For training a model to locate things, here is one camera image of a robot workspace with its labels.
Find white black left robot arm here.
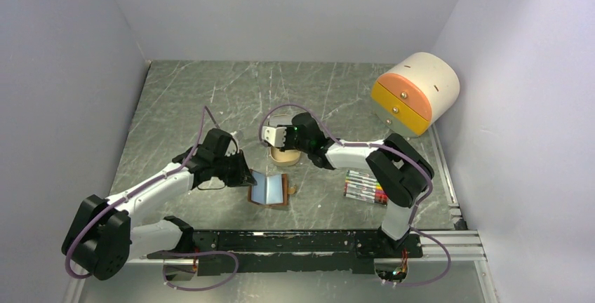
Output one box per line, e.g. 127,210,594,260
61,128,256,281

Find aluminium frame rail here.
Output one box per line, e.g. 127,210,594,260
81,142,463,287

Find pack of coloured markers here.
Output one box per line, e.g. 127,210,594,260
343,170,388,206

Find beige oval tray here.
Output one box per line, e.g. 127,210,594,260
269,114,302,168

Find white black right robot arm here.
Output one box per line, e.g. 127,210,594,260
278,112,434,257

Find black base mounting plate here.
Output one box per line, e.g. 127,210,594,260
146,229,424,276

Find round pastel drawer cabinet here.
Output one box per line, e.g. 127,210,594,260
370,52,460,137

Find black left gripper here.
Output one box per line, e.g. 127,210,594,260
213,149,257,187

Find brown leather card holder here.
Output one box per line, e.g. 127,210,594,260
247,170,297,208

